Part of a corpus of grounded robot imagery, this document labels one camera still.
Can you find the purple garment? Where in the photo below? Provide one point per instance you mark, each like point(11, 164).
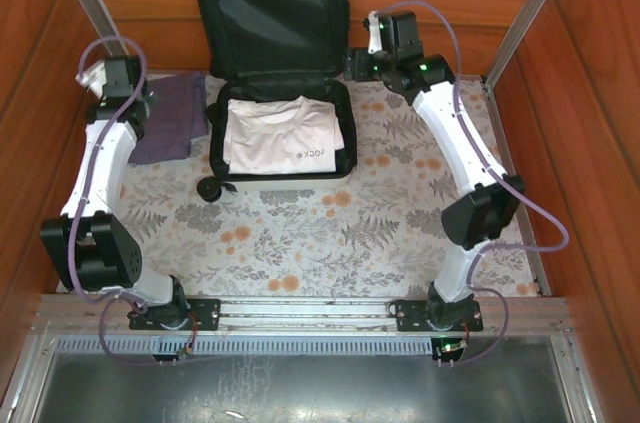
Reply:
point(170, 128)

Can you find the white suitcase with black lining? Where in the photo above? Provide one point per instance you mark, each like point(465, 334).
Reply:
point(275, 18)

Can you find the white XDOF T-shirt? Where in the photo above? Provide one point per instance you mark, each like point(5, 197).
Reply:
point(280, 138)

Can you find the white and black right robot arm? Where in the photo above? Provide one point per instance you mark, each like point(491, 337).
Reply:
point(450, 128)

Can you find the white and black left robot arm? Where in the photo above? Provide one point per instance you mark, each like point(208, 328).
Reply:
point(105, 168)

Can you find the floral tablecloth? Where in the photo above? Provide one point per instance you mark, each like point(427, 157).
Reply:
point(300, 233)

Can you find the grey metal sheet panel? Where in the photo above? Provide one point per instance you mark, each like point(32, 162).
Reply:
point(300, 388)

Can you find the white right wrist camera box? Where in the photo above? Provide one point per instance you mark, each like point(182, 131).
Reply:
point(374, 38)

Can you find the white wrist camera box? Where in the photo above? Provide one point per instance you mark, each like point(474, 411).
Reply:
point(374, 38)
point(92, 80)

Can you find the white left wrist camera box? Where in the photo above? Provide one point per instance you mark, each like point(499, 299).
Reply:
point(92, 80)

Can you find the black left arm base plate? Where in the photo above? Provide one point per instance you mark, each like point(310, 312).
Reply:
point(205, 315)

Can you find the aluminium mounting rail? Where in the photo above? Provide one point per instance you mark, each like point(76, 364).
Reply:
point(300, 310)

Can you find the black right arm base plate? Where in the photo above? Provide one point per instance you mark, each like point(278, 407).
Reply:
point(410, 315)

